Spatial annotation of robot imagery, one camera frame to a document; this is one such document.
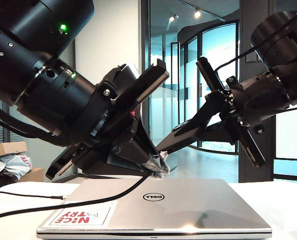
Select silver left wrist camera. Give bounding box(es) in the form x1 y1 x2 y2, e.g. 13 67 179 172
127 64 141 81

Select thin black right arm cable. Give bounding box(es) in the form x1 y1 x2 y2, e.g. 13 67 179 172
213 0 297 73

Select thin black laptop power cable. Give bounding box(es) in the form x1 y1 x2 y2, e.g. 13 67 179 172
0 190 65 200

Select silver Dell laptop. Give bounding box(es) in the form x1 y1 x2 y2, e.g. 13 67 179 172
36 178 273 240

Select frosted glass window panel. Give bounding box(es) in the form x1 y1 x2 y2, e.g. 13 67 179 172
274 11 297 181

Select white red Nice Try sticker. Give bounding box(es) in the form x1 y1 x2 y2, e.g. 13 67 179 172
42 200 119 229

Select dark crumpled bag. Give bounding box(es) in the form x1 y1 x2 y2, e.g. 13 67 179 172
0 169 22 192

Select black framed glass door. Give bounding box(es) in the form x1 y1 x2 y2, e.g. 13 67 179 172
141 0 181 180

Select curved black framed glass partition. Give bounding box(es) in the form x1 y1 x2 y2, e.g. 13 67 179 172
177 21 240 156

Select small flat brown cardboard box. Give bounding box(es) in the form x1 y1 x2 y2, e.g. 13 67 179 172
0 141 29 158

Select grey plastic mailing bag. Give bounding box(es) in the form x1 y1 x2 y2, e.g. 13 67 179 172
0 153 33 181

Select black charging cable silver plug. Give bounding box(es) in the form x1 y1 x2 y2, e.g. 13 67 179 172
0 150 169 222

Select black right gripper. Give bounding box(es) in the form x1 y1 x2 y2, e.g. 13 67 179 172
173 56 293 168

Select brown red cardboard box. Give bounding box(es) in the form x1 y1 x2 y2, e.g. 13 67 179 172
19 167 45 183

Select black sleeved left arm cable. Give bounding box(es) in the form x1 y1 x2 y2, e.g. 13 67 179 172
0 101 69 148

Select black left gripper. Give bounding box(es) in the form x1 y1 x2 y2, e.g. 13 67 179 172
45 59 170 180

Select black smartphone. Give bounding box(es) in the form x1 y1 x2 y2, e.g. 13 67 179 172
155 121 214 157

